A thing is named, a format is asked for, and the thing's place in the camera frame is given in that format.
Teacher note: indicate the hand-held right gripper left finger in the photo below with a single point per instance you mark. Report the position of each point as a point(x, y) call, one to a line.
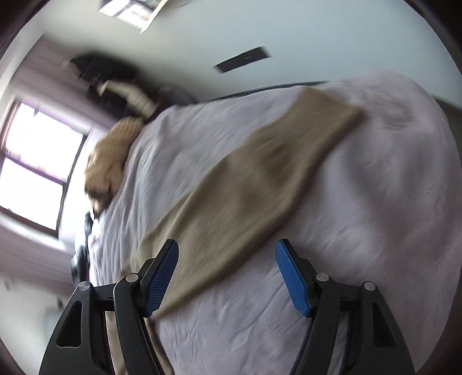
point(160, 281)

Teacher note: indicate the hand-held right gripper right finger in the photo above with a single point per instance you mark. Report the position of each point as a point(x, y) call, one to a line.
point(292, 277)

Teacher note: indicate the beige small garment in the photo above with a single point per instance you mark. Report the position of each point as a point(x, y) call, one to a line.
point(252, 180)

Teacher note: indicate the lilac bed blanket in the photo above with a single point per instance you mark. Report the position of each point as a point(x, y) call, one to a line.
point(361, 234)

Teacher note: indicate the yellow striped garment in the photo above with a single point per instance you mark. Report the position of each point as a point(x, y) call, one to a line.
point(108, 162)

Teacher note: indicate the grey curtain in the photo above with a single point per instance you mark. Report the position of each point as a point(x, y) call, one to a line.
point(54, 72)
point(32, 252)

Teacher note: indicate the window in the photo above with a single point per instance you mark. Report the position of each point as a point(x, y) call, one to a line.
point(36, 162)

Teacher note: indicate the cream hanging garment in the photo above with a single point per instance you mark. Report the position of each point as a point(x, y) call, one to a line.
point(131, 93)

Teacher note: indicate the black hanging coat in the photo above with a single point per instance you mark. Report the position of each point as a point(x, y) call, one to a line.
point(108, 68)

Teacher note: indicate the white framed panel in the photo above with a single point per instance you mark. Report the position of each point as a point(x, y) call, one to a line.
point(133, 12)

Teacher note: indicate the black wall television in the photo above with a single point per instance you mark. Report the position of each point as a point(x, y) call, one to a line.
point(242, 59)

